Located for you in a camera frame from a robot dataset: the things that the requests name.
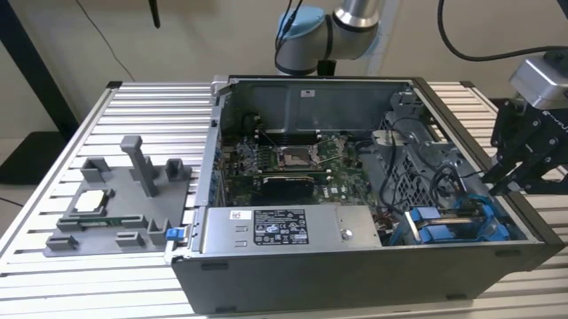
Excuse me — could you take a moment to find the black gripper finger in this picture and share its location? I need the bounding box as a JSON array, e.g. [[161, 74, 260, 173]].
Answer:
[[490, 139, 558, 196], [482, 99, 529, 183]]

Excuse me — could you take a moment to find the blue disk wire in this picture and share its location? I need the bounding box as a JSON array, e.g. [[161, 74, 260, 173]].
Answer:
[[455, 191, 494, 209]]

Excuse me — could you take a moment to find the disk bay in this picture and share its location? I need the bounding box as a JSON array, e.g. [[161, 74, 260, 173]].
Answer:
[[390, 195, 509, 247]]

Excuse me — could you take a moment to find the black RAM slot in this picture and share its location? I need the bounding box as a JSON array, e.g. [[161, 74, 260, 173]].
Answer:
[[260, 167, 328, 175]]

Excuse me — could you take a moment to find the dark plastic drive latch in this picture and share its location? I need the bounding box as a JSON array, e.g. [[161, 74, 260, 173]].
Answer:
[[388, 91, 420, 118]]

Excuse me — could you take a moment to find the grey perforated drive cage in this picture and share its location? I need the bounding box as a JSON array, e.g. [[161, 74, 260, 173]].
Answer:
[[358, 109, 489, 213]]

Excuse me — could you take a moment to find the green motherboard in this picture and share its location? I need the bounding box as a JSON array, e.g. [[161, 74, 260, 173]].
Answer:
[[219, 129, 378, 209]]

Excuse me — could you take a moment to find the CPU socket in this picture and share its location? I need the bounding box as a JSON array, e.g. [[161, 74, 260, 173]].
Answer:
[[276, 144, 320, 167]]

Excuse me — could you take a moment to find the black graphics card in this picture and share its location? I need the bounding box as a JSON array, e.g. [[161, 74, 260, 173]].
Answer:
[[259, 175, 317, 205]]

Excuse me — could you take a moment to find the black open PC case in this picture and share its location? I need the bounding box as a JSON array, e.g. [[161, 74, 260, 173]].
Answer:
[[162, 74, 566, 315]]

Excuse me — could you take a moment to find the silver power supply unit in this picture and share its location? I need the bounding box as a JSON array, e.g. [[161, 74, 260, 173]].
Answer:
[[199, 205, 383, 255]]

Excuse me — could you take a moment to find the black antenna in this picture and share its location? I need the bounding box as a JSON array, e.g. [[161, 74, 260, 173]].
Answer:
[[146, 0, 162, 29]]

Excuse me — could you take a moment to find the grey parts rack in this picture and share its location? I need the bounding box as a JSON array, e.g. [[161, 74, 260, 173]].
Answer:
[[42, 135, 192, 259]]

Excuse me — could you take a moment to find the green RAM stick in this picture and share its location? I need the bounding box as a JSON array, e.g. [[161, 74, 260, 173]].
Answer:
[[77, 217, 148, 227]]

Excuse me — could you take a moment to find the silver CPU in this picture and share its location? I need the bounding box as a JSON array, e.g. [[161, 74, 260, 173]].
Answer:
[[73, 191, 109, 213]]

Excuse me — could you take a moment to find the black stand base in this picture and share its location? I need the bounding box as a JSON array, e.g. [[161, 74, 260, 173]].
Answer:
[[0, 131, 68, 185]]

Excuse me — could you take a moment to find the black stand pole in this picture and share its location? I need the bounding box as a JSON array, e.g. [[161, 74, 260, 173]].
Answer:
[[0, 0, 80, 140]]

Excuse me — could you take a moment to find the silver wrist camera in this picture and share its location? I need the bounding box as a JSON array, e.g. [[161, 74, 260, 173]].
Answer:
[[507, 56, 568, 110]]

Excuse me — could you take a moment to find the looped black disk wire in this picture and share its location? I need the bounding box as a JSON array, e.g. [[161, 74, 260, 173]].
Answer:
[[431, 164, 466, 202]]

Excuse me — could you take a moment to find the long black wire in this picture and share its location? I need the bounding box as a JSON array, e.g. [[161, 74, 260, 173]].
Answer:
[[379, 119, 411, 215]]

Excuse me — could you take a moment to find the white cable connector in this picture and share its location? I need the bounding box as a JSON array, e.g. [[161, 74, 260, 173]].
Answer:
[[371, 130, 396, 146]]

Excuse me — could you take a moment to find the thick black camera cable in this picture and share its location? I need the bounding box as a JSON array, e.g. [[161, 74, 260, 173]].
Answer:
[[436, 0, 568, 62]]

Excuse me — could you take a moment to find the blue disk carrier handle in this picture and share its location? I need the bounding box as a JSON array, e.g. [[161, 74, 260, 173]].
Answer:
[[418, 225, 454, 242]]

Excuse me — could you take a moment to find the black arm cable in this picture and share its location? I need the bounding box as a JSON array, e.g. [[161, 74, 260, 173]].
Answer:
[[275, 0, 307, 70]]

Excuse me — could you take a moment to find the thin black wall cable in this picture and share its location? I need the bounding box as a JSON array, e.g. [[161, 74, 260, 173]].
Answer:
[[72, 0, 138, 82]]

